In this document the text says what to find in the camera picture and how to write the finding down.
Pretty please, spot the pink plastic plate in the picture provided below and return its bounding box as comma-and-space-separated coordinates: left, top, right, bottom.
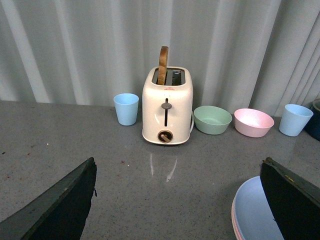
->
231, 200, 244, 240

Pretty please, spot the light blue cup near pot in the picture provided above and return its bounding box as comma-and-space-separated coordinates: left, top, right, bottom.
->
279, 104, 314, 137

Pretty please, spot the cream white toaster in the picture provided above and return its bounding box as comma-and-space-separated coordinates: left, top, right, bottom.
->
142, 67, 194, 145

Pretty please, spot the white toaster power cable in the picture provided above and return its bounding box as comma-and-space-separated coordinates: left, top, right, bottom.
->
188, 110, 196, 136

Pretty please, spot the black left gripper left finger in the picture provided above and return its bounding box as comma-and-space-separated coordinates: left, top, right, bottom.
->
0, 157, 97, 240

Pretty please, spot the brown bread slice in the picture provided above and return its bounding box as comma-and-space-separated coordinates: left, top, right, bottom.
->
157, 46, 169, 86

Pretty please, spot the light blue plastic plate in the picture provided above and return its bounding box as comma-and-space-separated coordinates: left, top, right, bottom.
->
233, 176, 284, 240

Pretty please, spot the pink plastic bowl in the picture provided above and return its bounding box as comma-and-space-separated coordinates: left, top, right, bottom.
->
234, 108, 275, 138

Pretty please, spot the grey pleated curtain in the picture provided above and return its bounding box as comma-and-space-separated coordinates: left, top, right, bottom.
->
0, 0, 320, 116

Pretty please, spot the light blue cup behind toaster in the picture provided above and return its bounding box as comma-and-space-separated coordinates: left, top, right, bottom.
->
113, 93, 139, 126

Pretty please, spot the green plastic bowl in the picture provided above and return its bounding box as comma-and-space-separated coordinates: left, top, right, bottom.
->
193, 105, 233, 135

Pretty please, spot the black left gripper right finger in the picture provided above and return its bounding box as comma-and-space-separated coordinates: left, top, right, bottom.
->
260, 157, 320, 240

